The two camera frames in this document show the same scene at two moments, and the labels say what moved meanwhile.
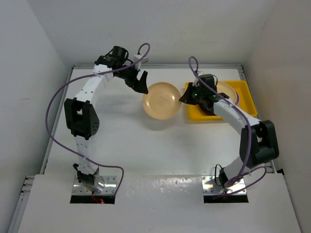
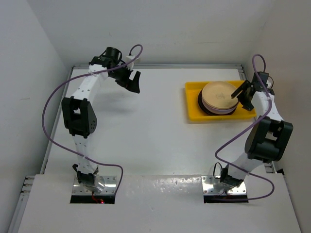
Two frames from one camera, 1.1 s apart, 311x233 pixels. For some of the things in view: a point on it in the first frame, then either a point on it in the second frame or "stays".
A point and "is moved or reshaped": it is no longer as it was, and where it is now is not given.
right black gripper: (186, 98) → (247, 105)
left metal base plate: (110, 186) stays
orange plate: (162, 101) is moved or reshaped
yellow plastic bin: (244, 101) stays
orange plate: (222, 87) is moved or reshaped
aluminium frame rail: (22, 204) stays
